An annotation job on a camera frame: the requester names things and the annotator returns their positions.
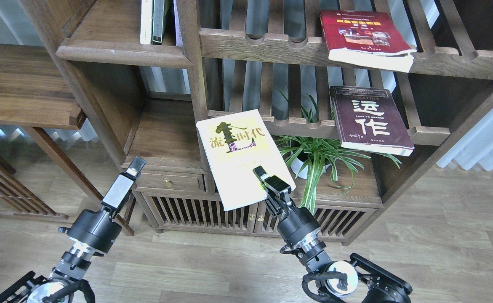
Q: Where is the dark maroon book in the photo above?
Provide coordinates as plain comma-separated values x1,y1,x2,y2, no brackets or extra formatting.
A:
329,86,414,157

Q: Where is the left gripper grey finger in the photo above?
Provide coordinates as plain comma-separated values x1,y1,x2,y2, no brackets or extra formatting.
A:
101,157,146,213

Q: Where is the spider plant in white pot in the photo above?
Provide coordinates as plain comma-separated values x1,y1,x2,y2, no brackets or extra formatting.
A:
272,88,402,213

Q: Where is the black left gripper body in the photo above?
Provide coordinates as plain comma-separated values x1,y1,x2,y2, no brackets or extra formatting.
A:
58,209,122,253

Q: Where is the yellow green book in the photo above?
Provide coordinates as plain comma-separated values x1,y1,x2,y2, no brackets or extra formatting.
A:
196,109,296,211

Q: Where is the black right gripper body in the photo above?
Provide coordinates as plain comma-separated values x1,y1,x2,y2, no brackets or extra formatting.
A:
277,206,321,249

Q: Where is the dark wooden bookshelf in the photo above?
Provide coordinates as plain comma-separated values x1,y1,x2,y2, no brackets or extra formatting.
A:
21,0,493,245

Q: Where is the red book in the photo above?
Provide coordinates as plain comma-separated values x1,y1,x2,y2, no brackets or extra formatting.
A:
320,10,416,73

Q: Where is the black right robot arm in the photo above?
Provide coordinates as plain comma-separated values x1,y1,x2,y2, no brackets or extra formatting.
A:
253,166,413,303

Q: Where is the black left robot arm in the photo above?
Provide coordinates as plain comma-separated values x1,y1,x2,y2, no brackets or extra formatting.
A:
0,157,146,303

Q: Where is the white curtain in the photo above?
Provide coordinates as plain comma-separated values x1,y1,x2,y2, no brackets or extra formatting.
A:
437,109,493,171

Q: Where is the white upright book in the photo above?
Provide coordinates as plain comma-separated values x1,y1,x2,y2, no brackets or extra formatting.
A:
140,0,154,45

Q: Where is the slatted wooden rack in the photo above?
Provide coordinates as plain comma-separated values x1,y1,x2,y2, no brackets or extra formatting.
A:
0,156,69,222

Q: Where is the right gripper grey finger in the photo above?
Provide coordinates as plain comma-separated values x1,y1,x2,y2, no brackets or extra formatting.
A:
253,166,293,219

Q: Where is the wooden side table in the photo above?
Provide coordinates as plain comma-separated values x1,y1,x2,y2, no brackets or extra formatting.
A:
0,42,135,236

